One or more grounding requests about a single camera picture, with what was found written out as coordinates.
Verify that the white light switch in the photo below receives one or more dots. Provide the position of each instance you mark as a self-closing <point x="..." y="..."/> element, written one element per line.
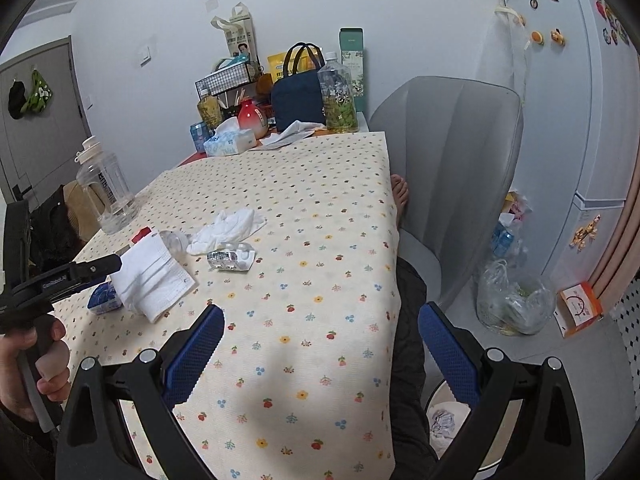
<point x="144" y="55"/>

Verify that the crushed clear plastic bottle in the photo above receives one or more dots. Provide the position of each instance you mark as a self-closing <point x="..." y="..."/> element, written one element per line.
<point x="175" y="242"/>

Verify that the floral dotted tablecloth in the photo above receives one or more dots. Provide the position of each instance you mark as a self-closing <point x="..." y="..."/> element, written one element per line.
<point x="300" y="210"/>

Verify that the crumpled white tissue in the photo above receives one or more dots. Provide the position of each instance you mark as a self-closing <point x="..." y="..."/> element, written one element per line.
<point x="225" y="227"/>

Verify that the green hat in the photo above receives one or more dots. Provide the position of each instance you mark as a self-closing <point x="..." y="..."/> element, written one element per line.
<point x="39" y="91"/>

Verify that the orange white box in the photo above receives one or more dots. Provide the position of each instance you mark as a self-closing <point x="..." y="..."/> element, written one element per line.
<point x="582" y="310"/>

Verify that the translucent hanging bag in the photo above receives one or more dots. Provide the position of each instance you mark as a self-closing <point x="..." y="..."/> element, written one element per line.
<point x="510" y="60"/>

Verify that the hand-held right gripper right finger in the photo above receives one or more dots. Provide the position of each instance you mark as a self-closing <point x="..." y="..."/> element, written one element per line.
<point x="450" y="355"/>

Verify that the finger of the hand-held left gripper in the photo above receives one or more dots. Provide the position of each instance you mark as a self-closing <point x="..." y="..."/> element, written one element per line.
<point x="97" y="266"/>
<point x="80" y="287"/>

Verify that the black hat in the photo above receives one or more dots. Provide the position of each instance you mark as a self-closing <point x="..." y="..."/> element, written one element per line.
<point x="17" y="100"/>

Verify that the dark cloth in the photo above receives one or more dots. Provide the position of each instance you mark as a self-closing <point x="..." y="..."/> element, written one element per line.
<point x="50" y="230"/>

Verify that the grey chair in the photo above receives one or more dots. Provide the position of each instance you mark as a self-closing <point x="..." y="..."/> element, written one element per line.
<point x="450" y="160"/>

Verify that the black chopstick holder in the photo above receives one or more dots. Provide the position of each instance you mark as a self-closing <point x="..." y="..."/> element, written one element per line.
<point x="235" y="107"/>

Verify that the pink curtain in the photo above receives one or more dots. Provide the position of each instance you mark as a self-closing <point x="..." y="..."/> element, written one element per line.
<point x="625" y="220"/>

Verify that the navy lunch bag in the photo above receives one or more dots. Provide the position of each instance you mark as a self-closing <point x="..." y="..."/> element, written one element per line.
<point x="295" y="100"/>

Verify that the small crushed clear bottle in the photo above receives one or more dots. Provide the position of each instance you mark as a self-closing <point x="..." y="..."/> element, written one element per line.
<point x="230" y="257"/>

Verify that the person's left hand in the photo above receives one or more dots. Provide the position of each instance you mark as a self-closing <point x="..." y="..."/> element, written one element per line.
<point x="52" y="360"/>

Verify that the blue white tissue box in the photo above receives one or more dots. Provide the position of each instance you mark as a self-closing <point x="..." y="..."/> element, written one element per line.
<point x="230" y="144"/>

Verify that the white face mask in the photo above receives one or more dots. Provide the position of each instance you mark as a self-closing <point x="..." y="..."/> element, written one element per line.
<point x="150" y="280"/>

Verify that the green tall carton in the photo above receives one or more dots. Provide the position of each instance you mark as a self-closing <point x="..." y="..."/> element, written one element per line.
<point x="352" y="42"/>

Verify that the cluster of colourful magnets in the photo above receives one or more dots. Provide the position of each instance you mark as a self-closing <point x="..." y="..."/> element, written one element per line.
<point x="612" y="20"/>

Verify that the yellow tea bottle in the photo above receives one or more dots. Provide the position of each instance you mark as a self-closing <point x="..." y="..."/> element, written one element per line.
<point x="209" y="110"/>

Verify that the yellow snack bag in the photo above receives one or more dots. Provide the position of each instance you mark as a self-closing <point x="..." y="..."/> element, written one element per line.
<point x="277" y="65"/>

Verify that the clear plastic garbage bag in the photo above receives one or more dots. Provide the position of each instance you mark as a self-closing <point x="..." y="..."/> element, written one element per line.
<point x="515" y="300"/>

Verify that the crumpled white paper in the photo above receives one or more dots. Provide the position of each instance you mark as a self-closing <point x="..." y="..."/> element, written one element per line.
<point x="445" y="420"/>

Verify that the blue white small packet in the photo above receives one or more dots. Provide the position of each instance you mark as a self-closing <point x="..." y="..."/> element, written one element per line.
<point x="102" y="302"/>

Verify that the red ceramic vase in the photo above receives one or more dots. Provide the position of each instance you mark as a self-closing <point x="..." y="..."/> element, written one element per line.
<point x="252" y="119"/>

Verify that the gold ornament magnet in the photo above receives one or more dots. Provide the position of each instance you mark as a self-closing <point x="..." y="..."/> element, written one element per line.
<point x="585" y="230"/>

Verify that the orange round magnet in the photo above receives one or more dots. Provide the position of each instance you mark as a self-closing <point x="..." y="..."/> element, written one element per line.
<point x="536" y="37"/>

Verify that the round trash bin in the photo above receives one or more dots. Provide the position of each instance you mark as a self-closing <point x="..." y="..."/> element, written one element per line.
<point x="447" y="445"/>

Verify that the plastic bag with cans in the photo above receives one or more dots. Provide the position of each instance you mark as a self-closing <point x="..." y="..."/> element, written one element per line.
<point x="507" y="235"/>

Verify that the grey door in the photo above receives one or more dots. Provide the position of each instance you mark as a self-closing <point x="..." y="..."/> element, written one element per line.
<point x="45" y="135"/>

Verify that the person's bare foot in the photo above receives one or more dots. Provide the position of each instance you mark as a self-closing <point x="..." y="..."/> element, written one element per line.
<point x="400" y="192"/>

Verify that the white papers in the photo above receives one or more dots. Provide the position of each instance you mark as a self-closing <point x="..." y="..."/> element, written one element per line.
<point x="295" y="132"/>

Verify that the large clear water jug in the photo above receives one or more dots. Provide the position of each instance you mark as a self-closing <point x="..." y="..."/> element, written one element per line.
<point x="107" y="190"/>

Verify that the white wall socket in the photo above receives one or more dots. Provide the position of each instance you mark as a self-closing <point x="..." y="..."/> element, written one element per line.
<point x="212" y="4"/>

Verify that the white refrigerator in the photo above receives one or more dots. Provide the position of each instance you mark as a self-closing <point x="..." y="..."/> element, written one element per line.
<point x="560" y="110"/>

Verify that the oil bottle with green cap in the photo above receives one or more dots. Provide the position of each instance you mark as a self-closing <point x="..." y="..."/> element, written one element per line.
<point x="337" y="100"/>

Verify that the white paper carton bag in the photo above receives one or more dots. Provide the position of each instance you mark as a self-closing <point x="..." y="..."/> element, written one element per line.
<point x="240" y="35"/>

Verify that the brown chair back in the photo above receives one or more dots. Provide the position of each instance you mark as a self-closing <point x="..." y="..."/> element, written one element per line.
<point x="80" y="205"/>

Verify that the blue drink can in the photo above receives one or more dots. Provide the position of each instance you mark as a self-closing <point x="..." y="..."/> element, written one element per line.
<point x="199" y="135"/>

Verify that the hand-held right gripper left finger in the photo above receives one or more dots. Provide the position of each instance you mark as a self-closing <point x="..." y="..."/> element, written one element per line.
<point x="195" y="355"/>

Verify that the person's leg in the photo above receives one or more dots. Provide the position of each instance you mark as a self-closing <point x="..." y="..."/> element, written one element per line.
<point x="410" y="335"/>

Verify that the white perforated panel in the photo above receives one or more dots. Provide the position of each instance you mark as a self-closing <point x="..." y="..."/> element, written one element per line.
<point x="627" y="320"/>

